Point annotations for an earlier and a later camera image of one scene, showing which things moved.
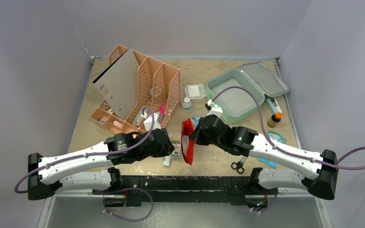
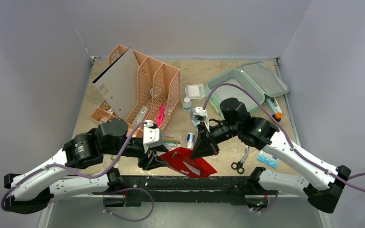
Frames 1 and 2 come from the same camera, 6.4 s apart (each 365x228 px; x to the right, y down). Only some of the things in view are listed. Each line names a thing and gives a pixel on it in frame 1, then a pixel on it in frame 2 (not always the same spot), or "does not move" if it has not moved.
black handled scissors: [238, 166] does not move
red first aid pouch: [187, 144] -> [179, 160]
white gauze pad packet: [195, 91] does not move
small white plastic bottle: [187, 104] does not move
